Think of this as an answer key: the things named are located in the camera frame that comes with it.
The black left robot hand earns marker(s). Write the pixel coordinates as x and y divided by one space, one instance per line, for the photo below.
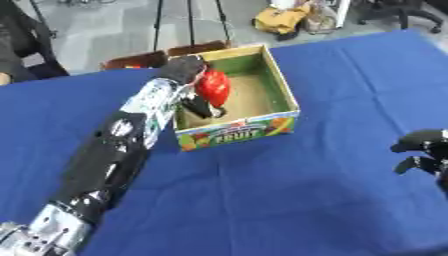
185 71

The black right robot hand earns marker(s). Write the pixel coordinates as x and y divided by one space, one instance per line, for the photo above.
424 146

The red toy pepper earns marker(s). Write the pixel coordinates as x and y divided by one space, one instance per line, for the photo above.
213 87

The brown cardboard box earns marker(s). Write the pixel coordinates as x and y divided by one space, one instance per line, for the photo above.
197 48
133 61

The cardboard box with green inside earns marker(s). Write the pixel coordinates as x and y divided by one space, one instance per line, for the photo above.
245 100

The black tripod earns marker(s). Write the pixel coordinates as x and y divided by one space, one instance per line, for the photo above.
188 20

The black office chair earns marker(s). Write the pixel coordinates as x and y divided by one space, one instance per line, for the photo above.
402 12

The mesh bag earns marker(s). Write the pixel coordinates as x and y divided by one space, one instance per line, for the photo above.
321 19

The person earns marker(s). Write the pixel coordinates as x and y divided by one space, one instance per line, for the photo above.
23 43

